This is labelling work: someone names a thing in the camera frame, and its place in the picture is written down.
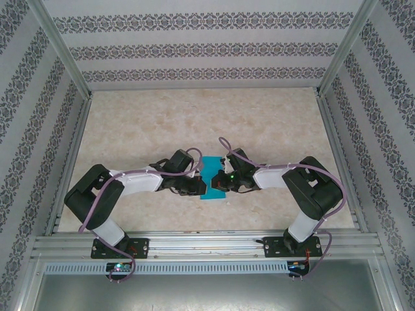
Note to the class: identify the teal cloth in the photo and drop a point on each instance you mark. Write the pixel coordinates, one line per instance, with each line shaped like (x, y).
(212, 163)

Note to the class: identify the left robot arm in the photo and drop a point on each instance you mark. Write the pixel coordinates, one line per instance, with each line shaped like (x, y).
(90, 201)

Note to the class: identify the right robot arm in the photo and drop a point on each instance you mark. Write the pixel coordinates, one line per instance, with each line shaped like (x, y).
(311, 194)

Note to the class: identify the grey metal sheet panel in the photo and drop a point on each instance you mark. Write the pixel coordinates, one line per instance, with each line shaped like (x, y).
(207, 294)

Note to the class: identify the controller board with LEDs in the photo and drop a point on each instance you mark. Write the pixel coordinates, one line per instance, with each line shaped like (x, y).
(296, 266)
(118, 267)

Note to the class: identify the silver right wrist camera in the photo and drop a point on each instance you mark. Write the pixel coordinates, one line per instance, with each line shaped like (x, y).
(226, 162)

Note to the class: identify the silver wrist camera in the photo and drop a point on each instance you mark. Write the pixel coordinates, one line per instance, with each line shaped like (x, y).
(200, 166)
(226, 162)

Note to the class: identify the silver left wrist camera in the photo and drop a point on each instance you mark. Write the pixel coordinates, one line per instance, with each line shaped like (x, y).
(200, 166)

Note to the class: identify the long aluminium mounting rail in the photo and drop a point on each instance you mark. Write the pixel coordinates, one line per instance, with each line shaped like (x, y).
(207, 243)

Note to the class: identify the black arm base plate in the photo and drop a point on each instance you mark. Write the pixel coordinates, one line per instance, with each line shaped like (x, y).
(141, 247)
(274, 247)

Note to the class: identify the aluminium table edge rail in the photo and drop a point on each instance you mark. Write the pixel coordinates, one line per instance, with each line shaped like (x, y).
(76, 145)
(338, 155)

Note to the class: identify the aluminium frame post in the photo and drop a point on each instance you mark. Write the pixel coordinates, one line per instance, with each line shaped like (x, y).
(61, 48)
(347, 45)

